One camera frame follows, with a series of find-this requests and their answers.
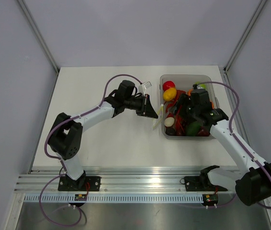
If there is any purple cable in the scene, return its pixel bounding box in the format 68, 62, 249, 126
38, 74, 142, 227
192, 81, 271, 210

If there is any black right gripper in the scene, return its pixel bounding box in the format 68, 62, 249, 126
169, 93, 200, 123

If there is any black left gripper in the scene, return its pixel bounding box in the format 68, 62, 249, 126
124, 94, 158, 118

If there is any red toy lobster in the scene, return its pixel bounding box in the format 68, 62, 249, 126
165, 90, 186, 131

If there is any right aluminium frame post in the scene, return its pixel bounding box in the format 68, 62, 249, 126
224, 0, 269, 74

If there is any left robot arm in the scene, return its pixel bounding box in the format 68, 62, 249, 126
46, 80, 158, 191

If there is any yellow toy potato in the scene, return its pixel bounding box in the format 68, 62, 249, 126
163, 88, 177, 102

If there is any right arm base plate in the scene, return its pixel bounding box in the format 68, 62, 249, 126
180, 176, 228, 192

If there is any aluminium mounting rail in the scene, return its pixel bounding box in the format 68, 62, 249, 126
15, 166, 271, 194

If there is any dark red toy fig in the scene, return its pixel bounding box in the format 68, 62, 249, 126
176, 129, 185, 137

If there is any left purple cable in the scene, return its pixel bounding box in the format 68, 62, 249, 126
38, 74, 142, 227

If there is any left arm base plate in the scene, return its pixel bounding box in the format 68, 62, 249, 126
58, 176, 101, 192

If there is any grey plastic food bin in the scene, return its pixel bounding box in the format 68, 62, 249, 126
160, 74, 220, 140

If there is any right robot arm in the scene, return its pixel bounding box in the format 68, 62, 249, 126
176, 89, 271, 209

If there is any black toy fig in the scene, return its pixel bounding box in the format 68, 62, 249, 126
165, 127, 176, 136

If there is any white toy egg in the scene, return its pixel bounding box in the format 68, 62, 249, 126
164, 117, 175, 127

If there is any left aluminium frame post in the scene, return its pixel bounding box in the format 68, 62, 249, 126
16, 0, 60, 76

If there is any aluminium frame post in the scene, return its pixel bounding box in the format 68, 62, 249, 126
16, 0, 60, 76
224, 0, 269, 74

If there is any red yellow toy apple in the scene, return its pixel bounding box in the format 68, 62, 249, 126
197, 127, 210, 137

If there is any green toy apple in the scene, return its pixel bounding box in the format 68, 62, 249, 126
195, 82, 206, 89

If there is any green toy avocado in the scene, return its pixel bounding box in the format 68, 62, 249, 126
186, 121, 202, 137

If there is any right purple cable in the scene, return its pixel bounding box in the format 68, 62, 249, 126
192, 81, 271, 210

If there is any white slotted cable duct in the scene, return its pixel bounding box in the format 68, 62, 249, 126
24, 194, 203, 204

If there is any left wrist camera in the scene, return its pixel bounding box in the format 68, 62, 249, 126
139, 81, 152, 94

